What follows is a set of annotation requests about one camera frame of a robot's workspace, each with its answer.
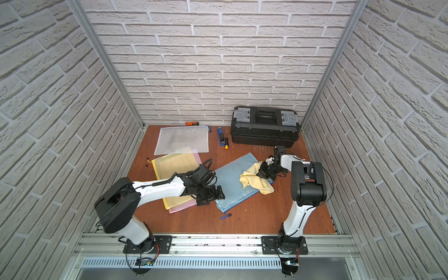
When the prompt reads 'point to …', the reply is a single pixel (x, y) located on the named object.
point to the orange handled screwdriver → (192, 123)
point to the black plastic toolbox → (265, 126)
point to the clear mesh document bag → (172, 139)
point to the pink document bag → (193, 202)
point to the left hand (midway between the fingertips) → (221, 198)
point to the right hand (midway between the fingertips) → (259, 174)
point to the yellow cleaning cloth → (258, 182)
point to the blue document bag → (228, 178)
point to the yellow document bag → (180, 161)
